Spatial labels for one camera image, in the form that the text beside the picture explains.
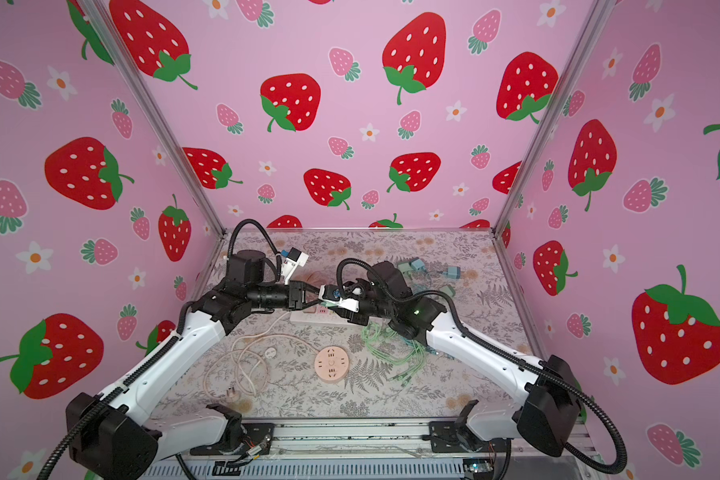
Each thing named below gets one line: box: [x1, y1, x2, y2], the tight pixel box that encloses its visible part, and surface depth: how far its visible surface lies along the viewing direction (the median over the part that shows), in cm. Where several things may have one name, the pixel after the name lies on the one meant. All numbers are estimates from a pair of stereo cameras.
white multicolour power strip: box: [290, 303, 351, 323], surface depth 95 cm
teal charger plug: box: [442, 266, 461, 279], surface depth 109 cm
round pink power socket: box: [314, 346, 350, 383], surface depth 85 cm
